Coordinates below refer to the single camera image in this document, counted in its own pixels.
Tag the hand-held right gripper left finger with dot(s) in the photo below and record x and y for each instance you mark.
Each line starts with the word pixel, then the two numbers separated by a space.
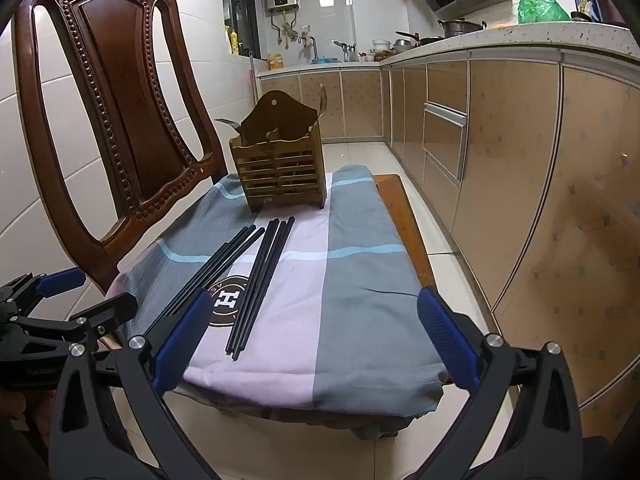
pixel 180 342

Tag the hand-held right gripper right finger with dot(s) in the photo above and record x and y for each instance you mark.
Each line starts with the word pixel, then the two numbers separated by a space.
pixel 445 342

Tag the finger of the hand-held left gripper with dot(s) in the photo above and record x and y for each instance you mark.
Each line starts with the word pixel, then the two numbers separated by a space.
pixel 107 310
pixel 57 281

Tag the bundle of black chopsticks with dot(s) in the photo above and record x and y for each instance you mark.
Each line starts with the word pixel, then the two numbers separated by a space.
pixel 262 272

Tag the wooden slatted utensil holder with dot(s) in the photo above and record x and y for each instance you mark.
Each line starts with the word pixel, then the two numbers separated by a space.
pixel 280 167

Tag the grey and pink checked cloth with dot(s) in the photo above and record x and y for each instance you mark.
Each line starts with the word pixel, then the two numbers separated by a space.
pixel 350 270

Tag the carved wooden chair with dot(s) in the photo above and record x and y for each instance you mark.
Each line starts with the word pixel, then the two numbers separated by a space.
pixel 125 85

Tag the beige kitchen cabinets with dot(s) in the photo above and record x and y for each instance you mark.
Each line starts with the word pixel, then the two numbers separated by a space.
pixel 510 135

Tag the metal fork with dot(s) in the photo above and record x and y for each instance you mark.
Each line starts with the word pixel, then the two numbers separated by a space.
pixel 227 123

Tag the curved wooden utensil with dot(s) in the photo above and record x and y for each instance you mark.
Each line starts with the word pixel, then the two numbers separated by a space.
pixel 271 136

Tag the yellow box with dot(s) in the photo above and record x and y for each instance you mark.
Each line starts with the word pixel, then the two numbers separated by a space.
pixel 275 62

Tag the yellow bottle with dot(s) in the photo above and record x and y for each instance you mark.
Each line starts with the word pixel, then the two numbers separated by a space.
pixel 233 41

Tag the dark frying pan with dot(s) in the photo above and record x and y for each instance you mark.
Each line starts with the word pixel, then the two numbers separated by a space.
pixel 417 39

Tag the white bowl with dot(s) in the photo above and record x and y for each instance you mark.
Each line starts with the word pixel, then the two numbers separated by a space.
pixel 381 44

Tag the blue basin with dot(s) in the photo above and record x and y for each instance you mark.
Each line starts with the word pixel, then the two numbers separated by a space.
pixel 325 60

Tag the metal cooking pot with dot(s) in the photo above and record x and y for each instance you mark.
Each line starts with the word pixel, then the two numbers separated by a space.
pixel 460 27

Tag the speckled kitchen countertop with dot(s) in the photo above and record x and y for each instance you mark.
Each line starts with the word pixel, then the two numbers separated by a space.
pixel 525 35

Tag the metal sink faucet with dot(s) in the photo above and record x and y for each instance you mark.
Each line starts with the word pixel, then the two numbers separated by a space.
pixel 310 42

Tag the dark window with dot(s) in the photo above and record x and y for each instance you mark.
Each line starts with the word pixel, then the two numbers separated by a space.
pixel 240 5

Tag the green plastic bag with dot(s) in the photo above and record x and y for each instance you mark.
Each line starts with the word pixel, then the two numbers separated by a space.
pixel 542 9

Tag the blue snack bag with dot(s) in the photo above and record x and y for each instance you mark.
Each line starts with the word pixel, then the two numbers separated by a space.
pixel 584 2

